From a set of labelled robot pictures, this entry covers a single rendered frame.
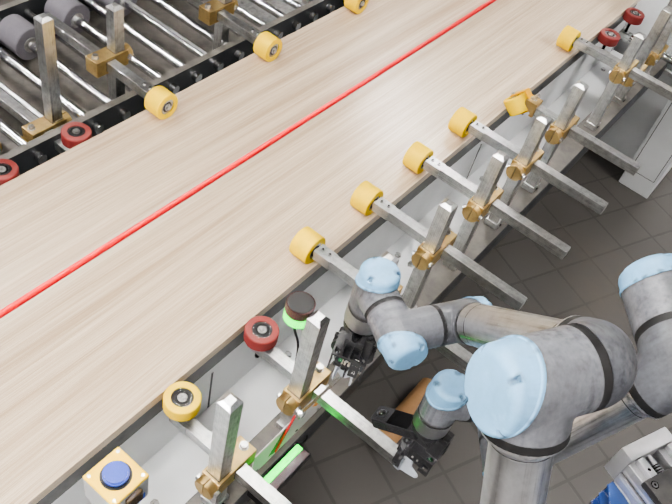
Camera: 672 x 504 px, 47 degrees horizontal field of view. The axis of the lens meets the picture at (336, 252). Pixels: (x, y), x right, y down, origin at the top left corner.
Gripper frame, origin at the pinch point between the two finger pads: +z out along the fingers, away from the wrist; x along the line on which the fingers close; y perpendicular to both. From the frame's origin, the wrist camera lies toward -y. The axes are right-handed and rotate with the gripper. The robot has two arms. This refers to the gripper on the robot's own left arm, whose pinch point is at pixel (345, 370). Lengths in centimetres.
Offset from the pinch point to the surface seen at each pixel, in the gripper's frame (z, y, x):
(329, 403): 14.8, -0.4, -0.9
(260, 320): 10.1, -11.3, -22.6
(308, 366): 0.8, 2.0, -7.5
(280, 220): 11, -44, -30
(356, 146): 10, -83, -21
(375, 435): 14.8, 2.9, 11.1
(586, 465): 100, -70, 90
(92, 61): 4, -69, -99
